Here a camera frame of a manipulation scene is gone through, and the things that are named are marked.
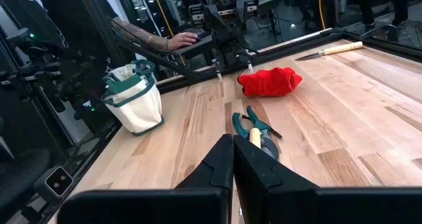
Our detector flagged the red fabric gardening gloves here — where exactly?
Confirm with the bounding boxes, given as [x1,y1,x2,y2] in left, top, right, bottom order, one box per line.
[236,67,303,98]

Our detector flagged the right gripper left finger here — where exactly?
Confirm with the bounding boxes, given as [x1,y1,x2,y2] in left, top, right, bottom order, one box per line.
[57,134,235,224]

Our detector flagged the person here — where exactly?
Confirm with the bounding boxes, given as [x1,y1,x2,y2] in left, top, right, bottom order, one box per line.
[357,0,411,29]
[37,0,138,70]

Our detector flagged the hanging yellow cable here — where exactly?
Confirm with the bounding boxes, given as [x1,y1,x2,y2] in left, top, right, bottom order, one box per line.
[154,0,187,67]

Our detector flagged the person's hand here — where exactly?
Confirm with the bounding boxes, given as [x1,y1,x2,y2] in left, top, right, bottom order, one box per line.
[167,31,199,51]

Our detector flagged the cream canvas green-trimmed garden bag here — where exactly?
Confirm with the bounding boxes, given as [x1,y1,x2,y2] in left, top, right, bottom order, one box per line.
[100,59,166,136]

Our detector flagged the black office desk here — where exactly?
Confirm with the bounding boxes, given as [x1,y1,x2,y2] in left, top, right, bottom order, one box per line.
[301,0,363,30]

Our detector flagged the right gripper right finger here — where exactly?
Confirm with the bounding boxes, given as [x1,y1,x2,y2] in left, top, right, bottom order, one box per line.
[234,134,422,224]

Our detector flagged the black monitor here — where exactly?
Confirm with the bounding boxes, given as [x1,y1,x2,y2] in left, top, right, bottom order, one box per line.
[0,0,67,49]

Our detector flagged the person's forearm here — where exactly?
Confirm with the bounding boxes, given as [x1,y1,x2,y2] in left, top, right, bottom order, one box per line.
[110,16,171,52]

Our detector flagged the gray keyboard tray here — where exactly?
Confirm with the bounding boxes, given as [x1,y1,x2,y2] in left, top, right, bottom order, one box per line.
[169,32,217,57]

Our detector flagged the teal-handled pruning shears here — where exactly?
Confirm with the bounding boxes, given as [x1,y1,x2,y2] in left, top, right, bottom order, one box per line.
[231,104,284,161]

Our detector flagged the black aluminium table frame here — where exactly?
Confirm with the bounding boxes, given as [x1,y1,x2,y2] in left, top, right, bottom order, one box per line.
[45,26,422,224]

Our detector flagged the wooden-handled hand fork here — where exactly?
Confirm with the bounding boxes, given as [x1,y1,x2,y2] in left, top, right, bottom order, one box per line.
[249,127,262,150]

